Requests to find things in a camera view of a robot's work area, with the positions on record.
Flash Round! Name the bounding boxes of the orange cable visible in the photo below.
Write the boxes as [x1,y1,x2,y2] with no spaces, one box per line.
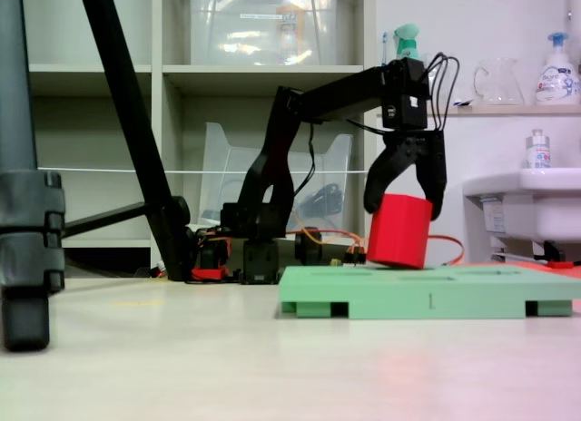
[290,211,465,267]

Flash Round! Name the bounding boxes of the grey tripod leg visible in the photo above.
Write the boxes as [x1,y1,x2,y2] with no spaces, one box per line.
[0,0,67,353]

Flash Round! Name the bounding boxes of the beige shelf unit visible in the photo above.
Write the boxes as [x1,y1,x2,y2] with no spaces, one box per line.
[20,0,378,268]

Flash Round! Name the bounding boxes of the green spray bottle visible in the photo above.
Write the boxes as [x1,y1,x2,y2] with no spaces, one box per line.
[393,23,424,62]

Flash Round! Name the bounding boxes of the white sink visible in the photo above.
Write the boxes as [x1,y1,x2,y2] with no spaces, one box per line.
[462,166,581,259]

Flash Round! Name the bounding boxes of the clear glass pitcher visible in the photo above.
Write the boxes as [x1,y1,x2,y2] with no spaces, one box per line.
[473,57,526,107]

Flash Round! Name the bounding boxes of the white cord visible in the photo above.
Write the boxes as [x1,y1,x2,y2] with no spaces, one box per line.
[38,162,369,176]

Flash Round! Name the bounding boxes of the clear plastic storage box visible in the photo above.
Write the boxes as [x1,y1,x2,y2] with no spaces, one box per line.
[189,0,340,67]

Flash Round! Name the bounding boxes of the small clear sanitizer bottle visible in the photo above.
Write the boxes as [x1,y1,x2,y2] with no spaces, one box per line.
[525,128,553,171]

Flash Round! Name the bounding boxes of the clear glass beaker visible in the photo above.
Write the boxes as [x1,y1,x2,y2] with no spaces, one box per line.
[426,52,456,107]

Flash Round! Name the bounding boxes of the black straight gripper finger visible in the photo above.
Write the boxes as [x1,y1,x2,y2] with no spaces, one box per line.
[416,162,448,222]

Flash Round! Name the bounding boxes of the white foam soap bottle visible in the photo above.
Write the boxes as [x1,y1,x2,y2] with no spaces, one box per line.
[534,31,581,106]

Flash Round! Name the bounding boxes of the red base clamp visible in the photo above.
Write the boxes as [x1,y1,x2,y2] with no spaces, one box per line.
[190,265,231,283]

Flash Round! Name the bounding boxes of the black motor unit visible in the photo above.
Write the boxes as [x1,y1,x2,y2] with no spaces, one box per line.
[294,231,324,266]

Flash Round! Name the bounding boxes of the black gripper wire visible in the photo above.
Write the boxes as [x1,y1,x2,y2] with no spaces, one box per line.
[425,52,461,132]

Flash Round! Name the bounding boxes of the black elbow wire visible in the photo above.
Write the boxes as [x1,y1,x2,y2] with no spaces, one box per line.
[293,121,319,199]

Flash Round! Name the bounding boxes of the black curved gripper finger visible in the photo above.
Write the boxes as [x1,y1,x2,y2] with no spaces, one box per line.
[363,150,413,215]

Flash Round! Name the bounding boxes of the circuit board with connectors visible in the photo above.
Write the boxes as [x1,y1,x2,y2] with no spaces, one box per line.
[330,241,369,269]

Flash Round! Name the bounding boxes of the thin black tripod brace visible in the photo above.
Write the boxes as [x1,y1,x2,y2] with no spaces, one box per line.
[63,201,149,239]

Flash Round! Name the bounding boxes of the clear plastic file holder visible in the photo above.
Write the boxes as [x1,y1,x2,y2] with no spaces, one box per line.
[198,121,354,234]

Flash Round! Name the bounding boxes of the black tripod leg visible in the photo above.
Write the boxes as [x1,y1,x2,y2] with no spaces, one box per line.
[76,0,197,282]

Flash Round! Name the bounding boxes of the red octagonal pillar block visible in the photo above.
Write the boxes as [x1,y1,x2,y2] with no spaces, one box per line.
[365,193,434,271]

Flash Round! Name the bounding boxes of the green shape-sorting board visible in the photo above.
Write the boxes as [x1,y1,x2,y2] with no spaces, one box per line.
[277,265,581,321]

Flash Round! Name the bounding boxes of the black gadget in holder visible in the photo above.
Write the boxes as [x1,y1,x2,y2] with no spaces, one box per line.
[297,182,345,216]

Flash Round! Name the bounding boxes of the wooden wall ledge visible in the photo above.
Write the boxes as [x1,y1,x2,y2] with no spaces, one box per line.
[442,104,581,119]

